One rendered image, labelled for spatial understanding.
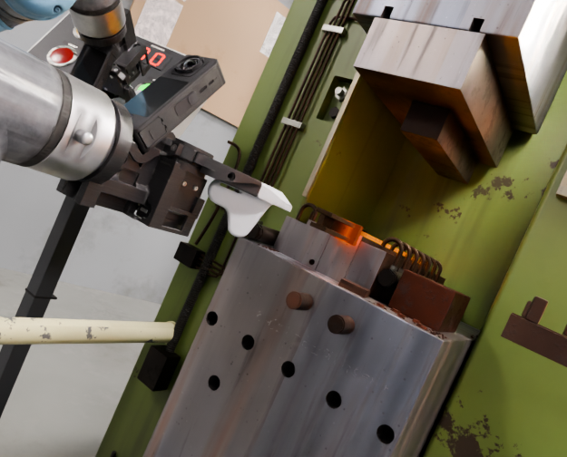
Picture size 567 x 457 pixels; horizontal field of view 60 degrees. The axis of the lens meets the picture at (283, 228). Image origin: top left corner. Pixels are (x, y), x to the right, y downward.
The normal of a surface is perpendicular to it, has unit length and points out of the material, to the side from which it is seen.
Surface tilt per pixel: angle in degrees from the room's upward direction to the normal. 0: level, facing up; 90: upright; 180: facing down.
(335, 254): 90
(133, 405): 90
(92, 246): 90
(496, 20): 90
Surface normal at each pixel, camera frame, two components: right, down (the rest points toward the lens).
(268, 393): -0.51, -0.18
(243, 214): 0.37, 0.20
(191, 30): 0.56, 0.28
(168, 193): 0.76, 0.36
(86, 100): 0.84, -0.34
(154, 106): -0.25, -0.66
